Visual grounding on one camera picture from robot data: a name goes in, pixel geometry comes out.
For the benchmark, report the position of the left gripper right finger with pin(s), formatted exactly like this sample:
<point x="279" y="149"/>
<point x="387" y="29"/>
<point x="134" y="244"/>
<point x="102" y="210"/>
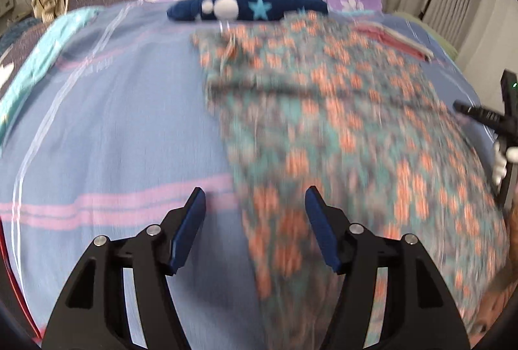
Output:
<point x="420" y="312"/>

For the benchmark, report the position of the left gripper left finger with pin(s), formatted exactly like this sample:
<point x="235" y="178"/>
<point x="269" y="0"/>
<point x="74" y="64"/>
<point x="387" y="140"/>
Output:
<point x="91" y="311"/>

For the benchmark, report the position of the teal floral patterned garment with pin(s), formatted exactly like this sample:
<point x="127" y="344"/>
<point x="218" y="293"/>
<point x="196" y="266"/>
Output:
<point x="309" y="101"/>

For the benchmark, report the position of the white gloved right hand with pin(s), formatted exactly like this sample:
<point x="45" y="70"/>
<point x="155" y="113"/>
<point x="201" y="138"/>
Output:
<point x="504" y="161"/>

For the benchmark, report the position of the green pillow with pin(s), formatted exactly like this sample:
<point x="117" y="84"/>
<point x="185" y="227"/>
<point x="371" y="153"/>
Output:
<point x="448" y="48"/>

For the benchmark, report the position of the pink folded cloth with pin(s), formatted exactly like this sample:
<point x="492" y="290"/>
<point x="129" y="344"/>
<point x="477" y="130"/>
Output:
<point x="364" y="28"/>

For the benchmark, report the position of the beige folded cloth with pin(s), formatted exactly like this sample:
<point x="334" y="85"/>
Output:
<point x="397" y="40"/>

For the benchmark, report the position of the blue plaid bed sheet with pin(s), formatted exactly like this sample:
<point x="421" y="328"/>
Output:
<point x="113" y="137"/>

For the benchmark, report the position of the teal blanket edge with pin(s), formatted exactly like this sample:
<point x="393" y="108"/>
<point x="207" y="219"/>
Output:
<point x="39" y="61"/>

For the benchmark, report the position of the navy star fleece garment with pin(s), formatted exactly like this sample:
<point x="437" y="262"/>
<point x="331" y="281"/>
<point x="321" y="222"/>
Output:
<point x="241" y="10"/>

